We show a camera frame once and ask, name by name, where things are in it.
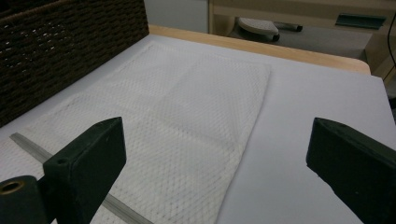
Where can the brown woven basket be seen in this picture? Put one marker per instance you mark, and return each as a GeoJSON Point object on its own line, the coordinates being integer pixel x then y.
{"type": "Point", "coordinates": [62, 56]}

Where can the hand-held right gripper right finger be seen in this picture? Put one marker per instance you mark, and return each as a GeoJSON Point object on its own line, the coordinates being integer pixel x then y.
{"type": "Point", "coordinates": [355, 161]}

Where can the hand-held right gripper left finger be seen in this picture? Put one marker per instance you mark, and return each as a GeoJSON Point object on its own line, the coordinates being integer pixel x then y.
{"type": "Point", "coordinates": [84, 161]}

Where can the white mesh laundry bag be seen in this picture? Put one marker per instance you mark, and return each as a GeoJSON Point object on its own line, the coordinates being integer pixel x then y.
{"type": "Point", "coordinates": [186, 118]}

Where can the office chair base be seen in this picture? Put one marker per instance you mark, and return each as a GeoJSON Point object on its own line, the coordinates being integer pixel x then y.
{"type": "Point", "coordinates": [258, 28]}

